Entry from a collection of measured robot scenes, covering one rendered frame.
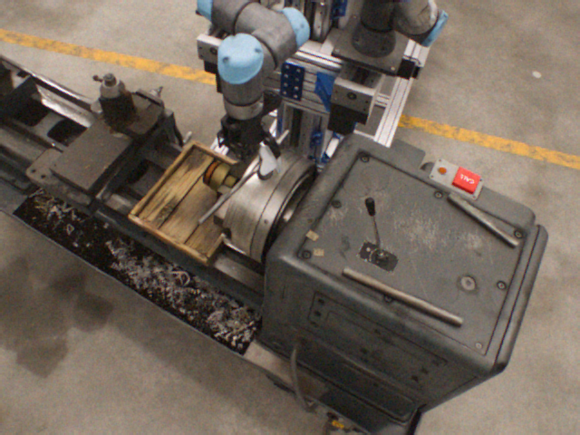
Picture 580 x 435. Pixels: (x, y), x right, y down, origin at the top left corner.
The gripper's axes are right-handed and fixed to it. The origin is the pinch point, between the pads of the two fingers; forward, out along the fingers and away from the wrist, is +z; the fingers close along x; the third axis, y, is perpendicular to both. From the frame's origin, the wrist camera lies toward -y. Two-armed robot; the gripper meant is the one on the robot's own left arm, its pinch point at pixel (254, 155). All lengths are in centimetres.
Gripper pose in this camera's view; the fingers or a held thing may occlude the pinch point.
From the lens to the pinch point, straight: 114.8
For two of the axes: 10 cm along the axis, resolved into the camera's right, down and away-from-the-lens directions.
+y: -5.7, 7.3, -3.8
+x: 8.2, 5.2, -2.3
